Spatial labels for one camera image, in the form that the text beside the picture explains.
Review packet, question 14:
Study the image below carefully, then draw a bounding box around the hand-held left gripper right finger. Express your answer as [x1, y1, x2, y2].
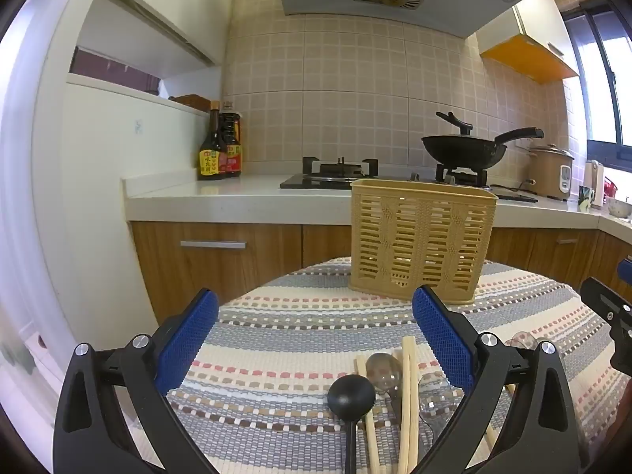
[412, 285, 588, 474]

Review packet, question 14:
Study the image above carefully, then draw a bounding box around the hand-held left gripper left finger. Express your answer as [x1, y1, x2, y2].
[53, 286, 220, 474]

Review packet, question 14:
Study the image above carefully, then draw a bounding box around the clear plastic spoon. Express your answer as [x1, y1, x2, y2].
[418, 372, 459, 445]
[504, 331, 549, 354]
[365, 352, 413, 474]

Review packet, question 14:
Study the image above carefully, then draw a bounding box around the wooden chopstick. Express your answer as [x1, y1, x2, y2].
[354, 355, 381, 474]
[398, 337, 412, 474]
[408, 336, 420, 474]

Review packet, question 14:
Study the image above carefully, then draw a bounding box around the yellow plastic utensil basket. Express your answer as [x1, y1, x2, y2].
[349, 179, 498, 305]

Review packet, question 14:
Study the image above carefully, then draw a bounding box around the black plastic spoon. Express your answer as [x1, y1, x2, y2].
[327, 375, 376, 474]

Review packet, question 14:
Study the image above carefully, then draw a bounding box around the wooden base cabinet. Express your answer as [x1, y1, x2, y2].
[129, 222, 632, 327]

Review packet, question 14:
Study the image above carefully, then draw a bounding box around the striped woven table mat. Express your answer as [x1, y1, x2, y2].
[123, 256, 632, 474]

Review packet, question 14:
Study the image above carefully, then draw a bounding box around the white electric kettle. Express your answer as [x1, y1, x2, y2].
[584, 159, 606, 208]

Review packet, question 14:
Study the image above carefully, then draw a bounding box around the beige rice cooker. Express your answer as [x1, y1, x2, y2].
[527, 144, 575, 201]

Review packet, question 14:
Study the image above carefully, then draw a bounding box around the white kitchen countertop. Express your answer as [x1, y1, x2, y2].
[122, 173, 632, 248]

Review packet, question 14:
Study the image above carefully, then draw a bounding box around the dark framed window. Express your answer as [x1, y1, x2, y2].
[563, 2, 632, 175]

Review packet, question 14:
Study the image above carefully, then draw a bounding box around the dark soy sauce bottle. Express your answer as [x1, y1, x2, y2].
[198, 100, 227, 181]

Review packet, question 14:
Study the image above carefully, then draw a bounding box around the black wok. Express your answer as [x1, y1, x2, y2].
[421, 127, 545, 169]

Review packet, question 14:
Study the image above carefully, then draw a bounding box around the red label sauce bottle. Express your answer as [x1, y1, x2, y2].
[218, 100, 244, 179]

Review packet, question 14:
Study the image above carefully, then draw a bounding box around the black gas stove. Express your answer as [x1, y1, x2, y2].
[280, 156, 539, 204]

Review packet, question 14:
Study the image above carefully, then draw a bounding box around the long silver drawer handle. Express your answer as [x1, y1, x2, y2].
[180, 240, 246, 250]

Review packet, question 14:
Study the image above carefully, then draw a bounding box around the black cookware handle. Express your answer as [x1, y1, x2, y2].
[435, 111, 474, 135]

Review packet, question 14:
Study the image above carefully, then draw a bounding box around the white and orange wall cabinet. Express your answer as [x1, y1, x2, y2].
[476, 0, 581, 85]

